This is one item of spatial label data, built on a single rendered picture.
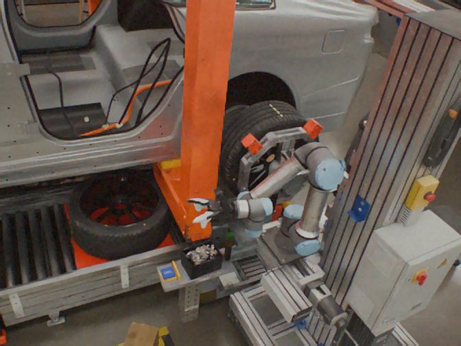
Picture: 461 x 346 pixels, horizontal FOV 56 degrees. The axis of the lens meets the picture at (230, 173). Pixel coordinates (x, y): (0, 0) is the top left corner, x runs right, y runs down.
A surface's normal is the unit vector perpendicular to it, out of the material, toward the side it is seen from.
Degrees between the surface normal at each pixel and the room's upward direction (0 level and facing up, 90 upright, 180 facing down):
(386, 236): 0
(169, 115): 90
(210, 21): 90
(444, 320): 0
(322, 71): 90
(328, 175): 82
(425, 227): 0
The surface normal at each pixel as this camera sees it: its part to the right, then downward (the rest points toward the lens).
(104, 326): 0.10, -0.79
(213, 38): 0.41, 0.59
